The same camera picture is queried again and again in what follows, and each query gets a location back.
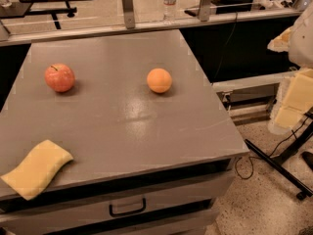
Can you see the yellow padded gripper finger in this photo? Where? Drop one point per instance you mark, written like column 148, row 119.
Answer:
column 295, row 98
column 281, row 42

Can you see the orange fruit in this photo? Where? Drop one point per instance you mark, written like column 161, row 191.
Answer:
column 159, row 80

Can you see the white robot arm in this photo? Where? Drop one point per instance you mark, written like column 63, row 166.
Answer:
column 300, row 52

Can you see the yellow sponge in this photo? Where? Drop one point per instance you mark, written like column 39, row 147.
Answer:
column 32, row 176

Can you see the clear plastic water bottle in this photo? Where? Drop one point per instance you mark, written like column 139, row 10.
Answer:
column 169, row 10

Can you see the grey cabinet with drawers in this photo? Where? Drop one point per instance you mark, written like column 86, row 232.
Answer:
column 176, row 148

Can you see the red apple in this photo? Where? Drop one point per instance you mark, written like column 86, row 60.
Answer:
column 59, row 77

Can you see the right metal upright bracket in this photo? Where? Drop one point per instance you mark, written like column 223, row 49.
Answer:
column 204, row 10

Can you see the metal upright bracket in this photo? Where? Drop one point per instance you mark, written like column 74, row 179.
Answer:
column 204, row 10
column 128, row 13

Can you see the left metal upright bracket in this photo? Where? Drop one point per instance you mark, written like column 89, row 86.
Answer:
column 128, row 13

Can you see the black drawer handle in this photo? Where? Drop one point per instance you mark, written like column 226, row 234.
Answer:
column 127, row 206

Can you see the grey metal rail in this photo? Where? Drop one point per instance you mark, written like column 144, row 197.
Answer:
column 19, row 39

